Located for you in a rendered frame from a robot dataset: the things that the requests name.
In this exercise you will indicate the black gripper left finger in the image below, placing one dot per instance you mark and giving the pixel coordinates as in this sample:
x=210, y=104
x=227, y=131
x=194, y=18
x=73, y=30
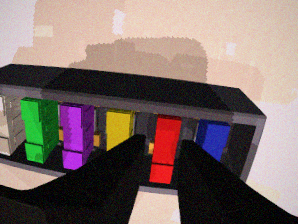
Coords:
x=102, y=191

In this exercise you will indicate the blue fuse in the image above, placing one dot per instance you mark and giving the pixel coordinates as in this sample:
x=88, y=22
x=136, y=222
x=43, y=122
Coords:
x=212, y=136

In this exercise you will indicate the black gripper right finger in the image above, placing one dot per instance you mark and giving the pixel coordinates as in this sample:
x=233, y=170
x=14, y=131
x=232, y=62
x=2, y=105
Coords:
x=209, y=193

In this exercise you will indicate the red blade fuse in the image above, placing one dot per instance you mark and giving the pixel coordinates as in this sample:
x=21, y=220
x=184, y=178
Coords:
x=168, y=127

